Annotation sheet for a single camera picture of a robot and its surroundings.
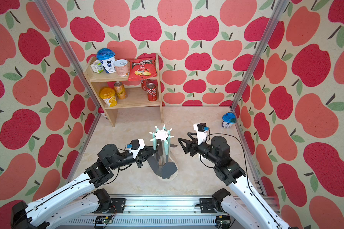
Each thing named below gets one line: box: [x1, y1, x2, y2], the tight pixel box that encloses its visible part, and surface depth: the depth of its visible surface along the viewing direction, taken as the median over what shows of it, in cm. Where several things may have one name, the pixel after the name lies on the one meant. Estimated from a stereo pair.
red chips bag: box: [128, 58, 158, 82], surface depth 78 cm
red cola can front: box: [146, 82, 158, 102], surface depth 90 cm
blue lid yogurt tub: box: [96, 47, 117, 74], surface depth 76 cm
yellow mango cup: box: [99, 87, 118, 108], surface depth 88 cm
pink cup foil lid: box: [113, 59, 130, 77], surface depth 78 cm
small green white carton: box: [90, 59, 105, 74], surface depth 80 cm
